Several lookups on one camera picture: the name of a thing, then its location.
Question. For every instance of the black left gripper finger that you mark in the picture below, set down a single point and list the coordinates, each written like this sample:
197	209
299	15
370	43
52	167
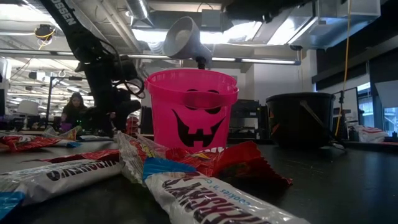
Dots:
103	119
126	113

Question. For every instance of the white blue chocolate bar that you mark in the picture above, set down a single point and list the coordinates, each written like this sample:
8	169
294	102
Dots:
62	177
70	144
202	199

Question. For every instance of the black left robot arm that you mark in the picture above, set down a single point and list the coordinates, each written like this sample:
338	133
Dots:
71	25

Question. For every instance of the red candy pack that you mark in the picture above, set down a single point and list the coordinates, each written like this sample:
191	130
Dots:
93	154
28	142
236	161

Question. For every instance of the person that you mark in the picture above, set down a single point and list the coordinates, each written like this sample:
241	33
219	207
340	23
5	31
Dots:
74	109

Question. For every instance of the pink pumpkin face bucket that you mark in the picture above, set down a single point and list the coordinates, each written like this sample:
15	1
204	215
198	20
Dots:
161	124

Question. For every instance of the white shade table lamp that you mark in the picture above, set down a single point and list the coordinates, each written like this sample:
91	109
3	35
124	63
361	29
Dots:
28	107

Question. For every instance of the white desk lamp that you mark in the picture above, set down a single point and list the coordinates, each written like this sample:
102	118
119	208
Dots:
183	40

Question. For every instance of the black equipment rack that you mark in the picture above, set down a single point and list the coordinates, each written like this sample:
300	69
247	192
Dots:
248	121

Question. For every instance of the long ceiling light bar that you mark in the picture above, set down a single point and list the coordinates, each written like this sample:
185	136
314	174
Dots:
267	61

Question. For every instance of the black pumpkin face bucket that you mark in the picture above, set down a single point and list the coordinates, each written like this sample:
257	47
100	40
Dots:
295	124

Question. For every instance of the white bag red stripes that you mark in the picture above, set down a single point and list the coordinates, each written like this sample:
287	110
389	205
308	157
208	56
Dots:
371	133

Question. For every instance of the black ceiling camera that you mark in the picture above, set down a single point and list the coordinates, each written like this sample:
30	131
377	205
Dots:
44	32

